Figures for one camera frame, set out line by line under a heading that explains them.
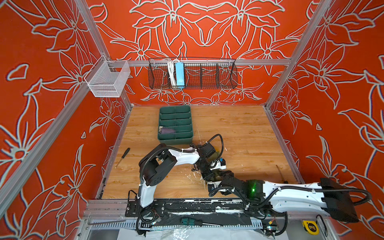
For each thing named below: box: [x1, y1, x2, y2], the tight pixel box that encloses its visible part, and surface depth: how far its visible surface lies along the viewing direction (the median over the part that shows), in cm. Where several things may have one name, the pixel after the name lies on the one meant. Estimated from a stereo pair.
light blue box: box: [175, 62, 185, 87], surface depth 92 cm
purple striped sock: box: [161, 127, 176, 134], surface depth 99 cm
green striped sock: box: [207, 151, 220, 163], surface depth 77 cm
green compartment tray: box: [158, 105, 193, 146], surface depth 103 cm
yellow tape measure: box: [301, 220, 320, 235], surface depth 68 cm
